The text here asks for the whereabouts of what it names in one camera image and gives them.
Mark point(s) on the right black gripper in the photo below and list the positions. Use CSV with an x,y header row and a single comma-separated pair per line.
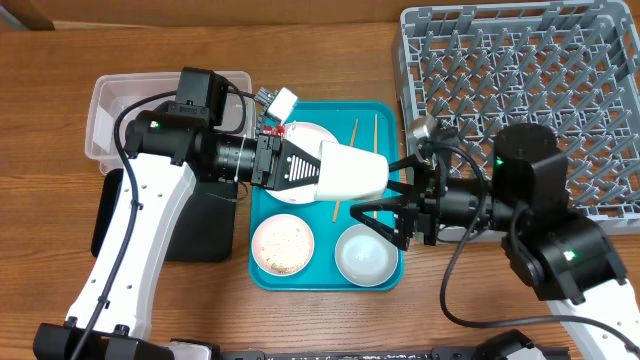
x,y
423,190

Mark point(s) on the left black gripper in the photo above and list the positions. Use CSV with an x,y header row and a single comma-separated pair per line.
x,y
279,176

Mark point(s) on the red sauce packet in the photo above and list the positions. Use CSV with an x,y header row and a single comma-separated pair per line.
x,y
278,130

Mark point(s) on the white cup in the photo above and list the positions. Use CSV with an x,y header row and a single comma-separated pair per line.
x,y
349,173

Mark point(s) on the pink bowl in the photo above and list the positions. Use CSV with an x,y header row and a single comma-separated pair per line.
x,y
282,245

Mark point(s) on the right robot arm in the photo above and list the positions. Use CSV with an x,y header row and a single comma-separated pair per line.
x,y
566,258

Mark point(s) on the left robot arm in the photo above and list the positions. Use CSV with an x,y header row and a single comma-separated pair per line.
x,y
164,154

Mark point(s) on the large white plate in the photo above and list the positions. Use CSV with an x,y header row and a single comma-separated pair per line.
x,y
308,137

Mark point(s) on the teal serving tray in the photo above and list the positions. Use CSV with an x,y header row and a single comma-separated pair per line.
x,y
346,120

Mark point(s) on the right wooden chopstick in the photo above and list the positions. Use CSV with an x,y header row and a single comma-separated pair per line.
x,y
375,147

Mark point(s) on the grey bowl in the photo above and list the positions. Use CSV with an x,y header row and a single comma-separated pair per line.
x,y
365,258

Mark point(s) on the black rectangular tray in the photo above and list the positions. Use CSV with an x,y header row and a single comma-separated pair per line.
x,y
203,231

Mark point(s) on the grey dish rack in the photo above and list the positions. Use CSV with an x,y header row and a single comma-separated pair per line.
x,y
572,66

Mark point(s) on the clear plastic bin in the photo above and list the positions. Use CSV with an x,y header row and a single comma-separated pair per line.
x,y
113,93

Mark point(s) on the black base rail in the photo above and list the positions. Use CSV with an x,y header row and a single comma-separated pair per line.
x,y
440,353

